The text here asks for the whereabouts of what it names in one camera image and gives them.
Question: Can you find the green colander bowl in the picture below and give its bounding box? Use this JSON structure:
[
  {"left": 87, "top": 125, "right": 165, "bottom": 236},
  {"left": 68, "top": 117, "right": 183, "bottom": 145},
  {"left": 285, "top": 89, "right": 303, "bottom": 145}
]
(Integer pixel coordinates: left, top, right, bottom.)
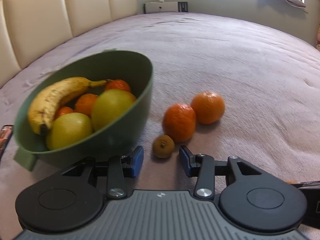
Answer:
[{"left": 14, "top": 50, "right": 153, "bottom": 171}]

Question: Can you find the mandarin orange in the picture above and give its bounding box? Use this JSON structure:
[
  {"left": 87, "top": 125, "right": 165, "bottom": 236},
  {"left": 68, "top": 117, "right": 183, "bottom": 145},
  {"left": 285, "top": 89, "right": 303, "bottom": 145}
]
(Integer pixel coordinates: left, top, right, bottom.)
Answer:
[
  {"left": 74, "top": 93, "right": 98, "bottom": 117},
  {"left": 54, "top": 106, "right": 74, "bottom": 119},
  {"left": 190, "top": 91, "right": 225, "bottom": 125},
  {"left": 163, "top": 103, "right": 196, "bottom": 142}
]

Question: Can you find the yellow banana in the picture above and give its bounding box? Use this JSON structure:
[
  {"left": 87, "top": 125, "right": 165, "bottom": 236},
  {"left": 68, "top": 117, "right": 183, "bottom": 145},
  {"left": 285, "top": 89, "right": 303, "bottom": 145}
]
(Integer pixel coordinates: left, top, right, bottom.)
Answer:
[{"left": 27, "top": 77, "right": 109, "bottom": 135}]

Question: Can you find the yellow green apple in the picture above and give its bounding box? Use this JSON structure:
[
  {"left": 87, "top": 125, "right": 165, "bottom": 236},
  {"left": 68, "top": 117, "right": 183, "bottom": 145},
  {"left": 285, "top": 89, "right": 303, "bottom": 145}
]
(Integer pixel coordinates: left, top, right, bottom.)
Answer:
[
  {"left": 46, "top": 113, "right": 93, "bottom": 150},
  {"left": 91, "top": 89, "right": 136, "bottom": 131}
]

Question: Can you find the smartphone on bed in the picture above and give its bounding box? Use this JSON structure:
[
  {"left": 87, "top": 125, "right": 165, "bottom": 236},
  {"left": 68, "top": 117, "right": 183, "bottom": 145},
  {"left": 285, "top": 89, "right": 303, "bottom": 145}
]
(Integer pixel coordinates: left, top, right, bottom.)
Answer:
[{"left": 0, "top": 125, "right": 14, "bottom": 159}]

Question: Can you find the left brown longan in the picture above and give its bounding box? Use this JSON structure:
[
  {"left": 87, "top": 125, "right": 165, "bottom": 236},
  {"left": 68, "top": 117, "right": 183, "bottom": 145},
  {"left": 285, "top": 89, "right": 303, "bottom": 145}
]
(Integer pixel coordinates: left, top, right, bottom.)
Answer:
[{"left": 152, "top": 135, "right": 175, "bottom": 159}]

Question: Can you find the pink bed blanket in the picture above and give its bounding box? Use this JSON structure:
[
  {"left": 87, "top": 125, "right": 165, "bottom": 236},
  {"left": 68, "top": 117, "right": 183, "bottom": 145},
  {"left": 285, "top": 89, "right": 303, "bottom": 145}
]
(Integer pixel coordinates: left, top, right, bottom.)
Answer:
[{"left": 0, "top": 11, "right": 320, "bottom": 240}]

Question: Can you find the cream padded headboard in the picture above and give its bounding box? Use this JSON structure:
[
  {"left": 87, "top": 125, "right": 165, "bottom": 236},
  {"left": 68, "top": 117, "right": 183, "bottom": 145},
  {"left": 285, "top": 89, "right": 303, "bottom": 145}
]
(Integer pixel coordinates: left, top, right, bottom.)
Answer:
[{"left": 1, "top": 0, "right": 138, "bottom": 85}]

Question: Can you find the white bedside cabinet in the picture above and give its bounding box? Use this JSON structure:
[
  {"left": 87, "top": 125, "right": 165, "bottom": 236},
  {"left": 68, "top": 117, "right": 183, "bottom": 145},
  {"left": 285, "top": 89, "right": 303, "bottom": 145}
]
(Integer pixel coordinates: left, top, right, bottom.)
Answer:
[{"left": 143, "top": 1, "right": 189, "bottom": 14}]

